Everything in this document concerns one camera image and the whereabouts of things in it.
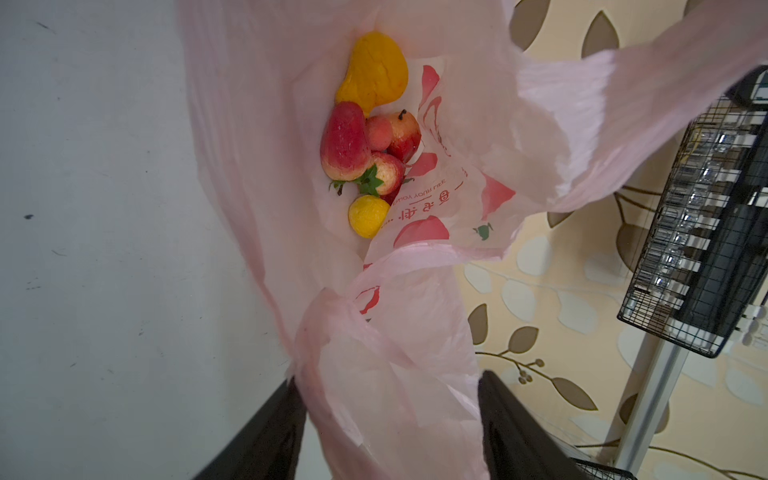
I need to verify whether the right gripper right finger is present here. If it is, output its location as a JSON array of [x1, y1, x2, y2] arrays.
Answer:
[[478, 370, 586, 480]]

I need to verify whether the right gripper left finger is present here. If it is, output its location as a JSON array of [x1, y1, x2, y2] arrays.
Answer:
[[196, 380, 307, 480]]

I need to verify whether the pink plastic bag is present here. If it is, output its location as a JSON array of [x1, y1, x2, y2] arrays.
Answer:
[[176, 1, 767, 479]]

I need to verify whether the small yellow fake lemon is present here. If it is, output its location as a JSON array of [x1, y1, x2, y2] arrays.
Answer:
[[348, 195, 390, 239]]

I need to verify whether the red fake strawberry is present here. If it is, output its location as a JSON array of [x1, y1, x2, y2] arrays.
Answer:
[[320, 101, 374, 195]]

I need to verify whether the yellow fake pear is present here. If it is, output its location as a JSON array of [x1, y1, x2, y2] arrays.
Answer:
[[335, 31, 409, 117]]

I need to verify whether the fake red apple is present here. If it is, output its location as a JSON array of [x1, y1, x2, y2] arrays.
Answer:
[[386, 109, 422, 164]]

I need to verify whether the small fake peach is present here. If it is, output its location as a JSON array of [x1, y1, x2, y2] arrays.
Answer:
[[365, 115, 393, 151]]

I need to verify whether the black tool set in basket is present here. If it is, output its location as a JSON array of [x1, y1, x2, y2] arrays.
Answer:
[[635, 68, 768, 337]]

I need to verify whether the back black wire basket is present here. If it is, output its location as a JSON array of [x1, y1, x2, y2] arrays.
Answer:
[[617, 65, 768, 359]]

